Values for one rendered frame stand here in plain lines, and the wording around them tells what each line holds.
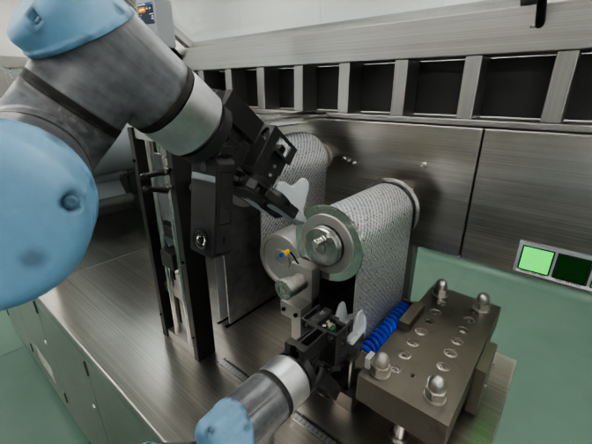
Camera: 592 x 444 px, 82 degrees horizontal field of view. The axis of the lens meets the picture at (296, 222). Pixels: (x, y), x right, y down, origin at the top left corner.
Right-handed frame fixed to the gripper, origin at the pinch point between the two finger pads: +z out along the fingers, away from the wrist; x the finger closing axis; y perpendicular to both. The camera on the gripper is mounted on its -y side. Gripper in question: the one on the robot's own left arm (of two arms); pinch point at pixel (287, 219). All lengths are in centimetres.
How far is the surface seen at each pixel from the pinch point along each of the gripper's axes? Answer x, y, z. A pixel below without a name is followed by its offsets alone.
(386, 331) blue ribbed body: -8.8, -8.8, 35.4
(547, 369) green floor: -47, 10, 219
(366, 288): -5.8, -2.9, 24.0
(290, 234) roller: 10.9, 0.7, 16.6
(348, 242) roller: -4.1, 2.2, 12.7
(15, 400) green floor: 163, -124, 64
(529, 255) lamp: -28, 18, 43
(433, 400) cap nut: -22.6, -15.4, 26.9
